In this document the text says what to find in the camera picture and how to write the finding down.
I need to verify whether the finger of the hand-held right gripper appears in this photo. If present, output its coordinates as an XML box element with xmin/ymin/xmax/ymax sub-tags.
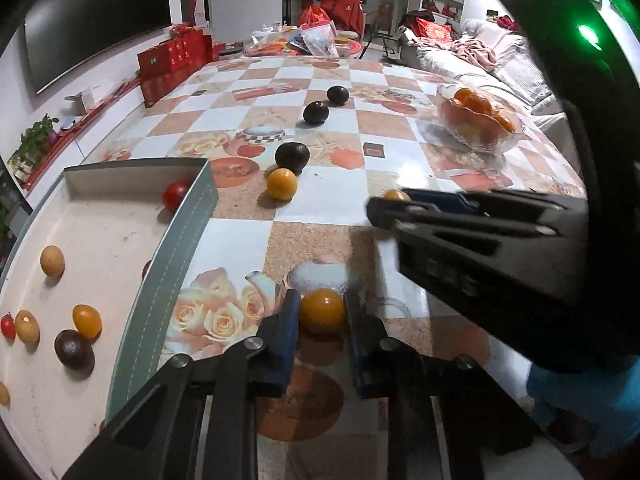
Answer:
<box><xmin>366</xmin><ymin>197</ymin><xmax>558</xmax><ymax>241</ymax></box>
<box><xmin>399</xmin><ymin>187</ymin><xmax>587</xmax><ymax>223</ymax></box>

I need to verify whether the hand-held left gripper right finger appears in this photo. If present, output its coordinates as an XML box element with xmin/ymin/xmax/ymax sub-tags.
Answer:
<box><xmin>344</xmin><ymin>290</ymin><xmax>586</xmax><ymax>480</ymax></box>

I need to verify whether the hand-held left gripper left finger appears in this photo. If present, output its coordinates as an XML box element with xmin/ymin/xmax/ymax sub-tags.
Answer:
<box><xmin>62</xmin><ymin>287</ymin><xmax>302</xmax><ymax>480</ymax></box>

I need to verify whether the green cardboard tray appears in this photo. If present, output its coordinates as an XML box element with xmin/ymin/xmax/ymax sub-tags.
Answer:
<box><xmin>0</xmin><ymin>157</ymin><xmax>219</xmax><ymax>426</ymax></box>

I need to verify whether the person's right forearm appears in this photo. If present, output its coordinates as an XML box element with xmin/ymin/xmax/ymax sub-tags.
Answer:
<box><xmin>527</xmin><ymin>360</ymin><xmax>640</xmax><ymax>458</ymax></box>

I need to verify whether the glass fruit bowl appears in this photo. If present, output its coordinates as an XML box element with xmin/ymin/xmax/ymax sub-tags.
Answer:
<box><xmin>437</xmin><ymin>84</ymin><xmax>526</xmax><ymax>153</ymax></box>

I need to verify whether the checkered patterned tablecloth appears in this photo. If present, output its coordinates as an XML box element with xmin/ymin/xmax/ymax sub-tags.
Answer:
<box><xmin>80</xmin><ymin>52</ymin><xmax>588</xmax><ymax>480</ymax></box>

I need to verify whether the light grey sofa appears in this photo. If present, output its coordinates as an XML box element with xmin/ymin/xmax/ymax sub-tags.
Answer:
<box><xmin>402</xmin><ymin>17</ymin><xmax>576</xmax><ymax>126</ymax></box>

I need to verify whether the pink blanket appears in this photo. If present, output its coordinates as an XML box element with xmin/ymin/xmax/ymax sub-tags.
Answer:
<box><xmin>450</xmin><ymin>35</ymin><xmax>502</xmax><ymax>69</ymax></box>

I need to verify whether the red patterned cushion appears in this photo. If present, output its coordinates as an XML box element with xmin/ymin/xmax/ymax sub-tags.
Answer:
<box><xmin>415</xmin><ymin>17</ymin><xmax>454</xmax><ymax>42</ymax></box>

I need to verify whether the folding chair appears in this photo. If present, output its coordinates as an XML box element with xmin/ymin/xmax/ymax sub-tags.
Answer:
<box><xmin>367</xmin><ymin>7</ymin><xmax>402</xmax><ymax>64</ymax></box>

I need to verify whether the red round tray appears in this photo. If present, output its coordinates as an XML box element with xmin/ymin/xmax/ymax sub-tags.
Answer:
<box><xmin>335</xmin><ymin>37</ymin><xmax>364</xmax><ymax>59</ymax></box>

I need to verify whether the clear plastic bag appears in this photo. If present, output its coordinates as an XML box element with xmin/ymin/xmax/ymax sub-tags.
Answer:
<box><xmin>300</xmin><ymin>25</ymin><xmax>342</xmax><ymax>59</ymax></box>

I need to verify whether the pile of red clothes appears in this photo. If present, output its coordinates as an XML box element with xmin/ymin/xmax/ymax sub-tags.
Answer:
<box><xmin>320</xmin><ymin>0</ymin><xmax>366</xmax><ymax>34</ymax></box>

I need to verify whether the red plastic bag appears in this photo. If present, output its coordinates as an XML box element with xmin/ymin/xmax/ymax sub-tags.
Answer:
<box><xmin>299</xmin><ymin>2</ymin><xmax>331</xmax><ymax>29</ymax></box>

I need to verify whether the white door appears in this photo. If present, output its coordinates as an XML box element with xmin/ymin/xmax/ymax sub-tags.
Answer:
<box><xmin>207</xmin><ymin>0</ymin><xmax>286</xmax><ymax>43</ymax></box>

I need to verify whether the stack of red gift boxes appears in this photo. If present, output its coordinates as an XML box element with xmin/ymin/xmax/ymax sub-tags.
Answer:
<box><xmin>137</xmin><ymin>27</ymin><xmax>226</xmax><ymax>108</ymax></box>

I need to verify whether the white television console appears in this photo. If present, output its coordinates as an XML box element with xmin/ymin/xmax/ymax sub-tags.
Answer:
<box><xmin>20</xmin><ymin>75</ymin><xmax>146</xmax><ymax>201</ymax></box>

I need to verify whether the small white box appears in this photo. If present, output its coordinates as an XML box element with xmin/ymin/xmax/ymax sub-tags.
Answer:
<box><xmin>65</xmin><ymin>87</ymin><xmax>102</xmax><ymax>116</ymax></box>

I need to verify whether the green potted plant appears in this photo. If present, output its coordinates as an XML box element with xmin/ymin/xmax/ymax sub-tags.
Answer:
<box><xmin>7</xmin><ymin>115</ymin><xmax>60</xmax><ymax>181</ymax></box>

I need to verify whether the black television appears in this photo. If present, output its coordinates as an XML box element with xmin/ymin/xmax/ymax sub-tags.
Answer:
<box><xmin>22</xmin><ymin>0</ymin><xmax>173</xmax><ymax>96</ymax></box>

